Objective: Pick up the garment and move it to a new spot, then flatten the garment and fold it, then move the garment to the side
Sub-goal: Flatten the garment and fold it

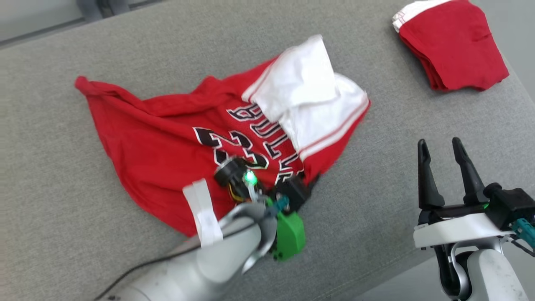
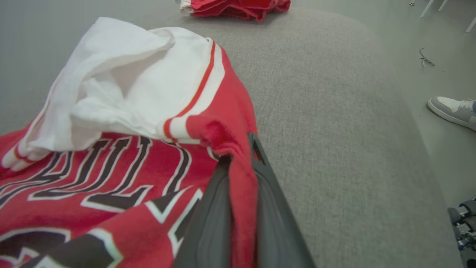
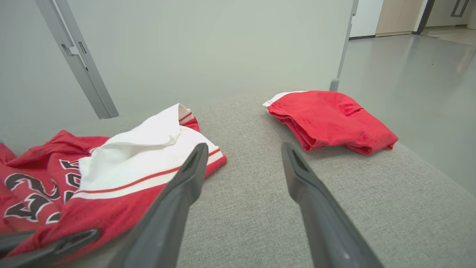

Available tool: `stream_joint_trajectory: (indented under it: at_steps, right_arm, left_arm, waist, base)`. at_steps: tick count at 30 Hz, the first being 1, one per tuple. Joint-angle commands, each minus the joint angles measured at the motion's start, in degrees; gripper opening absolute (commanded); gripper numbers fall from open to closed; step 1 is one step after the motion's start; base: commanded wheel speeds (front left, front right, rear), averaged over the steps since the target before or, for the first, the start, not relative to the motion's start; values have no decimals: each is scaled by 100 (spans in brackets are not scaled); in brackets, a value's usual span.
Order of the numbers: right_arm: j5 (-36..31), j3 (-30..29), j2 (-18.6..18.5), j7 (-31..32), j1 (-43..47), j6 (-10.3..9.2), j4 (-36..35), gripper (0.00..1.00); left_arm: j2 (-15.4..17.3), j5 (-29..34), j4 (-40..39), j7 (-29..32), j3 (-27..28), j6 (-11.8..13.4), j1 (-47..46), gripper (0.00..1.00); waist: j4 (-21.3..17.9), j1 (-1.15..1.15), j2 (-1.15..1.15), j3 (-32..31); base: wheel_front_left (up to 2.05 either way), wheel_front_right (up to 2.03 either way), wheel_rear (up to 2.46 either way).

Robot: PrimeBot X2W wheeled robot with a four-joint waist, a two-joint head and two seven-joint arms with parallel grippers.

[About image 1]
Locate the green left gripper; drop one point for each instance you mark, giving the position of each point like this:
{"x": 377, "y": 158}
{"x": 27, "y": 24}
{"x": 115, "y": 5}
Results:
{"x": 290, "y": 234}

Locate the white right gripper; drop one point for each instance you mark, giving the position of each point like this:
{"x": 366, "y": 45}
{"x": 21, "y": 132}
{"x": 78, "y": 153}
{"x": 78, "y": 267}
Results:
{"x": 455, "y": 230}

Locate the red shorts white band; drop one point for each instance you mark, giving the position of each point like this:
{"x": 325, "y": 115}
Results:
{"x": 455, "y": 46}

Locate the red Bulls jersey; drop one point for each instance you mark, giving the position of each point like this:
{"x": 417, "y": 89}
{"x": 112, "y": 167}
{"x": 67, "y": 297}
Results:
{"x": 159, "y": 138}

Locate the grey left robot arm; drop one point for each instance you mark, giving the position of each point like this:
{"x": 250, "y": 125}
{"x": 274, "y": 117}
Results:
{"x": 209, "y": 267}

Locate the white tape strip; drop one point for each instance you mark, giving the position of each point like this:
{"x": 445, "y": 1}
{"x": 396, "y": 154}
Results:
{"x": 205, "y": 213}

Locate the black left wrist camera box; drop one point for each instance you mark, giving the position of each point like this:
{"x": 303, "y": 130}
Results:
{"x": 294, "y": 190}

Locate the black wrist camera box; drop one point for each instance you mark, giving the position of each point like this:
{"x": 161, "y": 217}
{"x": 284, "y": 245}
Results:
{"x": 294, "y": 190}
{"x": 510, "y": 205}

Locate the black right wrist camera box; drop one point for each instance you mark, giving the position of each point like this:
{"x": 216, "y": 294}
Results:
{"x": 510, "y": 205}

